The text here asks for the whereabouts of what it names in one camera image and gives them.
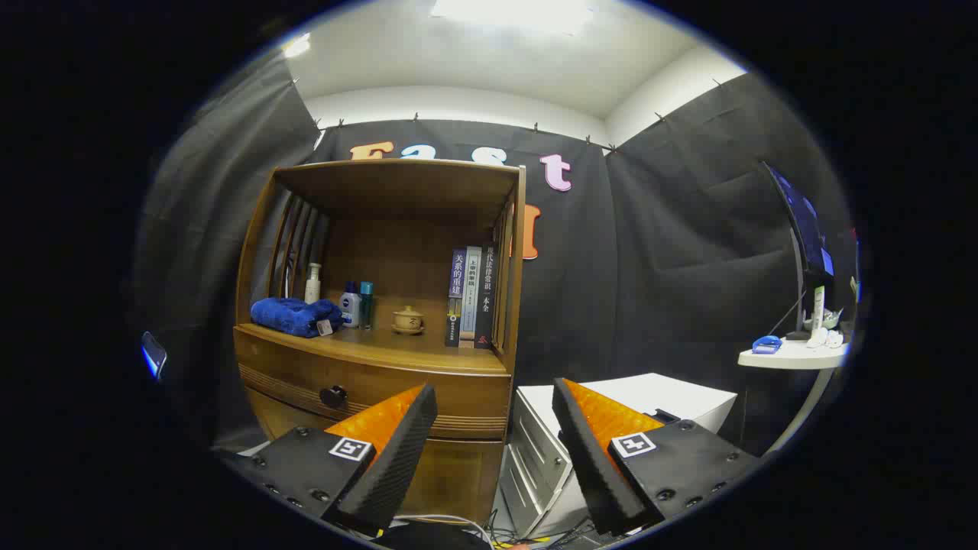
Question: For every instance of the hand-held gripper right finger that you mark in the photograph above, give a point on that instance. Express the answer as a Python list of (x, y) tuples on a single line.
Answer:
[(596, 473)]

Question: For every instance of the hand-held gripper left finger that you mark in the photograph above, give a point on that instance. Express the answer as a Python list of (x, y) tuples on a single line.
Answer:
[(390, 466)]

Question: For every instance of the wooden drawer with black knob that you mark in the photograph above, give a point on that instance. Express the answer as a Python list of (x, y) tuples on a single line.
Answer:
[(397, 380)]

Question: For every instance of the brown wooden cabinet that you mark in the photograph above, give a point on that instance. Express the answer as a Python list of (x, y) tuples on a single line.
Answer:
[(451, 473)]

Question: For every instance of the white drawer cabinet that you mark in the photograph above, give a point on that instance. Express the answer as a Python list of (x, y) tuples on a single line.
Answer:
[(649, 393)]

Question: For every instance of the wooden countertop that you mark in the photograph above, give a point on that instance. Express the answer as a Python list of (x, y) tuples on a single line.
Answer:
[(416, 345)]

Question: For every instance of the beige lidded teacup with saucer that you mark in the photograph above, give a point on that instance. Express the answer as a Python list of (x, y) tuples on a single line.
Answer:
[(408, 319)]

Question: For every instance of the white bottle with blue cap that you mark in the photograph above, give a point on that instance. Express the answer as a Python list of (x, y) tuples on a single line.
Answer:
[(350, 311)]

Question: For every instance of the teal slim bottle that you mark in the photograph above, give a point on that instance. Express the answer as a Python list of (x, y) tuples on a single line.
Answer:
[(367, 305)]

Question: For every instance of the blue folded towel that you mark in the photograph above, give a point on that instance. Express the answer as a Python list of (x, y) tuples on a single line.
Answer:
[(290, 315)]

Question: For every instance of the pale grey spine book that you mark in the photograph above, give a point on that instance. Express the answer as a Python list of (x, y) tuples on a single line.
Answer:
[(471, 294)]

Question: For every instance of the white pump bottle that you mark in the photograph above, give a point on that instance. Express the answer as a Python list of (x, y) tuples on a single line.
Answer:
[(312, 289)]

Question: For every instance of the black spine book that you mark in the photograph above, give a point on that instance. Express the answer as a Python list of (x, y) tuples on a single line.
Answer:
[(487, 298)]

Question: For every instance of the small blue object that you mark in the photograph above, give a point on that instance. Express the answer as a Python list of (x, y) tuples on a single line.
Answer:
[(766, 344)]

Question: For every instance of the white round table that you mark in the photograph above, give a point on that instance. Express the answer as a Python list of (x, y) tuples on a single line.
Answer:
[(787, 356)]

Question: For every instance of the glowing phone screen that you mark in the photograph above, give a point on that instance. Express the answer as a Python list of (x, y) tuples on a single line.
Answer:
[(153, 355)]

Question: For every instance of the white crumpled objects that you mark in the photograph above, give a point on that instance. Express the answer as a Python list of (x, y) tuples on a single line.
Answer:
[(825, 338)]

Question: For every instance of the white slim bottle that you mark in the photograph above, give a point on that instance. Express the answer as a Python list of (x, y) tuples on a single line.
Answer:
[(818, 305)]

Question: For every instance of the black computer monitor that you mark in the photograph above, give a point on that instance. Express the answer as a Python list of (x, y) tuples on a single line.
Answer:
[(802, 221)]

